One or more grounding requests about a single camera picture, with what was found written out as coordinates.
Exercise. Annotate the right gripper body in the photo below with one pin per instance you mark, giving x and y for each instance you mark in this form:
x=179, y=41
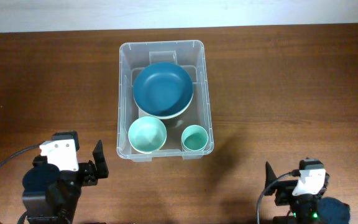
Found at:
x=286, y=191

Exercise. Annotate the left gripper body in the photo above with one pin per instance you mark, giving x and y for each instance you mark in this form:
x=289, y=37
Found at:
x=86, y=173

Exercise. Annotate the mint green small bowl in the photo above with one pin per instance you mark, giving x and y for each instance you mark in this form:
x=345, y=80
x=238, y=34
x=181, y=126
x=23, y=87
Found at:
x=147, y=134

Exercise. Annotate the beige bowl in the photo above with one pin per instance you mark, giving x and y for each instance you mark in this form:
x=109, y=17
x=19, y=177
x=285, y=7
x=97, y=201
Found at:
x=143, y=113

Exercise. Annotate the mint green cup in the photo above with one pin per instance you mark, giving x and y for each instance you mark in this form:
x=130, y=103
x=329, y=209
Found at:
x=194, y=134

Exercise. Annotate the cream cup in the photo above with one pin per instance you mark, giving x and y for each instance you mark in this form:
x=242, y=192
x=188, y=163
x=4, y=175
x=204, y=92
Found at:
x=193, y=147

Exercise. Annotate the blue bowl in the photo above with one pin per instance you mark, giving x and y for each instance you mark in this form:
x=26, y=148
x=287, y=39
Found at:
x=163, y=89

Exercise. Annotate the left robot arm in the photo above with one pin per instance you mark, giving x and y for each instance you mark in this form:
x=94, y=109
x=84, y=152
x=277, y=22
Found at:
x=52, y=187

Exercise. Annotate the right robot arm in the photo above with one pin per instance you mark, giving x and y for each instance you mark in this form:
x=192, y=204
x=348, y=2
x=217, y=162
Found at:
x=309, y=209

